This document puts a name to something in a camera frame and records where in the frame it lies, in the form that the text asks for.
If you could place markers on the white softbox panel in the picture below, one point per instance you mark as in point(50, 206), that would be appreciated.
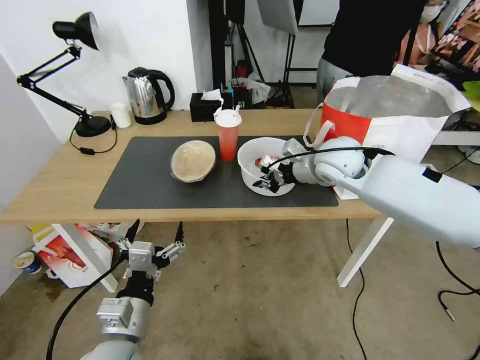
point(279, 15)

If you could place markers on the black light stand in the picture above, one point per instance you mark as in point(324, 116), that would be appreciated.
point(243, 48)

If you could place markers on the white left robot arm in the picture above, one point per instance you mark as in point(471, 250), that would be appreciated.
point(116, 318)

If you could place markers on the red and white printed box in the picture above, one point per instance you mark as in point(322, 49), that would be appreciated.
point(63, 255)

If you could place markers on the steel electric kettle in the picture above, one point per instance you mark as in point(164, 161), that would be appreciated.
point(144, 95)

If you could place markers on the person with face mask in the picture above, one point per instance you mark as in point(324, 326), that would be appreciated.
point(423, 33)

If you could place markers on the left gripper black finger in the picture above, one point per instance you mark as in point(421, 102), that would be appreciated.
point(177, 240)
point(132, 235)

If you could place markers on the small white paper cup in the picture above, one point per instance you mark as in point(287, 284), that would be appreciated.
point(120, 115)

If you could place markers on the instant noodle cup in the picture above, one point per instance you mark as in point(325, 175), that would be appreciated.
point(27, 263)

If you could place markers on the black tissue box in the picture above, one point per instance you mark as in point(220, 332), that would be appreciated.
point(202, 110)

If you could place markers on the red drink cup white lid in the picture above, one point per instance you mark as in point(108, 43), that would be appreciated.
point(228, 140)

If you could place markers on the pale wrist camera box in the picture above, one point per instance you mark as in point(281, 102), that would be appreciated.
point(141, 256)

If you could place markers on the white crumpled plastic bag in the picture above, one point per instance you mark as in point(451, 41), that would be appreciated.
point(259, 90)

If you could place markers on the black table mat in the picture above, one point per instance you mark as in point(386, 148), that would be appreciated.
point(150, 187)

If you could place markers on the crumpled foil trash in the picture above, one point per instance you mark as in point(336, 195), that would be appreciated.
point(267, 160)

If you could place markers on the white plastic bowl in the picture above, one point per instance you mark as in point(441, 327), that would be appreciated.
point(248, 152)

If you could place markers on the light wooden table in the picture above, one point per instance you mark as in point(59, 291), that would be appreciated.
point(56, 187)

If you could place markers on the white and red takeout bag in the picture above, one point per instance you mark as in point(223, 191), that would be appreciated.
point(397, 127)

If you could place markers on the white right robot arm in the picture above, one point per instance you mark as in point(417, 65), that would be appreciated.
point(412, 191)

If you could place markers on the black desk lamp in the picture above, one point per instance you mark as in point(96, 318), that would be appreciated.
point(88, 125)

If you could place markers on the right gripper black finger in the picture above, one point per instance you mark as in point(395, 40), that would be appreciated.
point(272, 186)
point(270, 171)

